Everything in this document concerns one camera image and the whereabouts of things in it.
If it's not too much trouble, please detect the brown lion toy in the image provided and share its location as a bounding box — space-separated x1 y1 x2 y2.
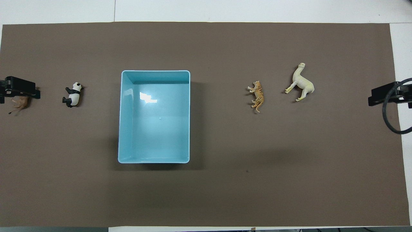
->
8 96 32 115

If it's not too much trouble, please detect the black and white panda toy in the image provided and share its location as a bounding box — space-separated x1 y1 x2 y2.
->
62 82 84 108

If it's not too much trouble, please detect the orange striped tiger toy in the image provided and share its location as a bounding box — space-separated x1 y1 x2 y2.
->
247 81 265 113

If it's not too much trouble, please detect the brown table mat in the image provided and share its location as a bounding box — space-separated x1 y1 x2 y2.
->
0 22 411 227

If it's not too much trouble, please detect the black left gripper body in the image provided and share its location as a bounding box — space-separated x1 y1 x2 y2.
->
0 76 37 97

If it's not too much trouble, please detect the light blue storage box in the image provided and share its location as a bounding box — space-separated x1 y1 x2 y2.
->
118 70 191 164

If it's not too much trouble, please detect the cream camel toy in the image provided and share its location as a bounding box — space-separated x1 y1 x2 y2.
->
285 63 315 102

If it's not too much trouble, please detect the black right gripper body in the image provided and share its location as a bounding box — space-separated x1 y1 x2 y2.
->
371 81 412 103

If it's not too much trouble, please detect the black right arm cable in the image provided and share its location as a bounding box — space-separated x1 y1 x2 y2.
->
382 78 412 135

